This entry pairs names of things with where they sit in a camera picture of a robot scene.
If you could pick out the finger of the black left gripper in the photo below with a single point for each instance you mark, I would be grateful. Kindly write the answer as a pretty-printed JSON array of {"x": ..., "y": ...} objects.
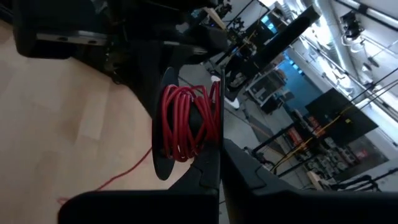
[
  {"x": 146, "y": 71},
  {"x": 188, "y": 59}
]

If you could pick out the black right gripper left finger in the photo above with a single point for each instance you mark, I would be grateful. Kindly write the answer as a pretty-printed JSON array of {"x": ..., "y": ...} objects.
[{"x": 205, "y": 174}]

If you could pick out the tall black pillar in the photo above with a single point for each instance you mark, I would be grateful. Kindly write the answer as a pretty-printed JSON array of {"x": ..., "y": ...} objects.
[{"x": 280, "y": 40}]

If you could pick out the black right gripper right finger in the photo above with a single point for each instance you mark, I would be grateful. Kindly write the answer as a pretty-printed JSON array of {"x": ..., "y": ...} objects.
[{"x": 245, "y": 174}]

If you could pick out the black monitor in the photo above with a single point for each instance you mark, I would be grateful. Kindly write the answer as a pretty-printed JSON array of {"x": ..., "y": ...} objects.
[{"x": 339, "y": 115}]

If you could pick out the black ceiling device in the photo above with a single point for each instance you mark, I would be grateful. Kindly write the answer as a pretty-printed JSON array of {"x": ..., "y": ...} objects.
[{"x": 351, "y": 25}]

